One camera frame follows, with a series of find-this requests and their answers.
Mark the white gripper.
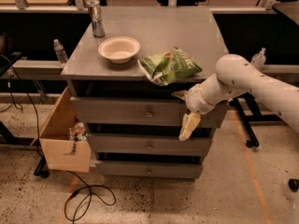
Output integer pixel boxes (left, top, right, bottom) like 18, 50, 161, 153
171, 84, 215, 141

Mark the grey top drawer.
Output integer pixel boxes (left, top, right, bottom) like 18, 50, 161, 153
70, 96, 230, 129

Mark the grey drawer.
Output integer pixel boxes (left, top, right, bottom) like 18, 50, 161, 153
95, 161, 203, 179
88, 133, 211, 156
70, 96, 230, 129

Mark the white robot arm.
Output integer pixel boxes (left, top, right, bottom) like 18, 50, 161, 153
173, 54, 299, 141

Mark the grey drawer cabinet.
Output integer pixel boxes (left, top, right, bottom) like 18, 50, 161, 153
62, 7, 227, 165

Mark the grey middle drawer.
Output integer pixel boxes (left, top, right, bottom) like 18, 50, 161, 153
88, 133, 211, 156

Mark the grey bottom drawer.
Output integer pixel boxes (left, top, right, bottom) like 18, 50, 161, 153
95, 161, 203, 179

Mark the green chip bag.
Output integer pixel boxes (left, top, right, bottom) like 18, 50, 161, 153
137, 49, 202, 86

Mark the black table leg with caster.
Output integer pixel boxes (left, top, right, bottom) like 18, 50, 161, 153
229, 98, 259, 148

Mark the hand sanitizer pump bottle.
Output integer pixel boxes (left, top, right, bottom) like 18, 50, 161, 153
250, 48, 266, 70

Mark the white paper bowl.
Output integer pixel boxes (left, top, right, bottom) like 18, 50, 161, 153
98, 36, 140, 63

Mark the crumpled wrapper in box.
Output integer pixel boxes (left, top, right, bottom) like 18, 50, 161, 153
69, 122, 87, 141

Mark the black caster at right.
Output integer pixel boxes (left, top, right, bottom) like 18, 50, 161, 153
288, 178, 299, 192

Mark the cardboard box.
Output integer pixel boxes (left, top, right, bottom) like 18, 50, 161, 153
39, 88, 91, 173

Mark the clear plastic water bottle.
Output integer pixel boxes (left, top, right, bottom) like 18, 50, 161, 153
53, 39, 68, 66

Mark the silver drink can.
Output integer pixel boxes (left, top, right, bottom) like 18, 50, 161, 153
86, 0, 105, 37

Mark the black stand leg left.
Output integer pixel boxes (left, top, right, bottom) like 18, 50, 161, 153
34, 156, 50, 178

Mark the black floor cable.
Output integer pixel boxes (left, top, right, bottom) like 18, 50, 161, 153
0, 53, 117, 224

